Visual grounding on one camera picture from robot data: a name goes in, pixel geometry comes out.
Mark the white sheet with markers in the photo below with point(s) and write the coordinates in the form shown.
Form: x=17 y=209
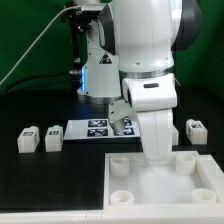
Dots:
x=97 y=129

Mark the white obstacle wall fixture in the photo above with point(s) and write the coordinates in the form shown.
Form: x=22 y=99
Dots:
x=211 y=175

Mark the white square tabletop part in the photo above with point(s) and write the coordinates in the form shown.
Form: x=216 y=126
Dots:
x=131 y=181

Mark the black camera on stand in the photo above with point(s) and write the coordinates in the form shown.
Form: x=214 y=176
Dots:
x=81 y=20

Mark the white table front rail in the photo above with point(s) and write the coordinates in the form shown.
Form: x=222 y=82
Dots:
x=114 y=217

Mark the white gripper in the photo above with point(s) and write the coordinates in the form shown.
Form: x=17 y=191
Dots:
x=151 y=101

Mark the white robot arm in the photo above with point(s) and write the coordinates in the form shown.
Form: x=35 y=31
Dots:
x=130 y=63

